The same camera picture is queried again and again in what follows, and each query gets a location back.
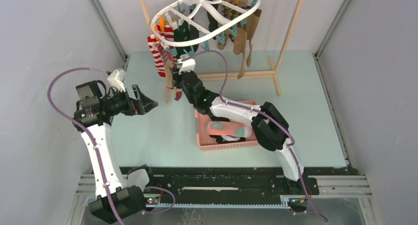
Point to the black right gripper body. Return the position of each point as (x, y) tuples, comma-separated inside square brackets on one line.
[(177, 83)]

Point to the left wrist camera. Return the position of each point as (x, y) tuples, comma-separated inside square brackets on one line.
[(116, 78)]

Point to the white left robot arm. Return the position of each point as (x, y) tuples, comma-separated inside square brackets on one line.
[(117, 196)]

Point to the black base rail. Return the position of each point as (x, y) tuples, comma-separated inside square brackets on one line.
[(229, 187)]

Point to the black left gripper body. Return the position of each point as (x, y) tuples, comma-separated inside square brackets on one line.
[(121, 102)]

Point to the brown argyle sock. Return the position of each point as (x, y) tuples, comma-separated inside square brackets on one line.
[(229, 14)]

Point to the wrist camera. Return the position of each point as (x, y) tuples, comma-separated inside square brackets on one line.
[(116, 78), (186, 65)]

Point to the black blue white sock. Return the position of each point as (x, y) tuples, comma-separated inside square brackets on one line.
[(228, 140)]

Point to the red white striped sock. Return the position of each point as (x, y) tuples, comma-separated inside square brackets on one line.
[(160, 55)]

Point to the white oval clip hanger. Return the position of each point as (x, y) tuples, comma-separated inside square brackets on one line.
[(194, 12)]

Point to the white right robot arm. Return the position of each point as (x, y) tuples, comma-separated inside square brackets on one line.
[(269, 126)]

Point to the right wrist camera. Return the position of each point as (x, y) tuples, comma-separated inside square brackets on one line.
[(186, 65)]

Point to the pink plastic basket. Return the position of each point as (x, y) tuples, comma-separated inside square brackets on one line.
[(229, 128)]

